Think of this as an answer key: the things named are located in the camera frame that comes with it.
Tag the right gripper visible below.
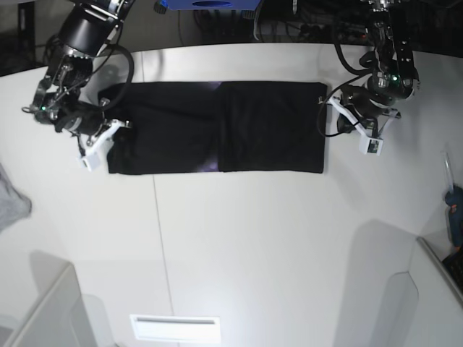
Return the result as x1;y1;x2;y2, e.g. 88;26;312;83
54;104;133;154

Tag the black keyboard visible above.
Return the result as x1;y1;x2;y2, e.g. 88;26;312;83
443;249;463;291

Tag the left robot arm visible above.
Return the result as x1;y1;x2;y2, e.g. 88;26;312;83
316;1;420;139

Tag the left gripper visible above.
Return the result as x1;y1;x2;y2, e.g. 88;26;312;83
318;85;402;138

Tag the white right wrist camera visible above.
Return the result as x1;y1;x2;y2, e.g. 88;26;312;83
77;153;101;172

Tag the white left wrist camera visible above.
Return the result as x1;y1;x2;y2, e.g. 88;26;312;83
359;136;383;156

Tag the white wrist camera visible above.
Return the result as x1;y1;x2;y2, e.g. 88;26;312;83
77;153;101;172
359;136;383;156

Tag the blue glue gun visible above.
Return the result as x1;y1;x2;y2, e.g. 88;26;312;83
444;185;462;248

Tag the blue box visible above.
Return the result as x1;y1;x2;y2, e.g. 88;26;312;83
161;0;260;10

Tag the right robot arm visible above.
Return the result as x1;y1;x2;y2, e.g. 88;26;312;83
22;1;135;158

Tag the grey cloth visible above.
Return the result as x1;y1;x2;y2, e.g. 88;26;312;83
1;166;33;231

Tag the black T-shirt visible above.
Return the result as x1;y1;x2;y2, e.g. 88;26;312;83
106;81;328;176

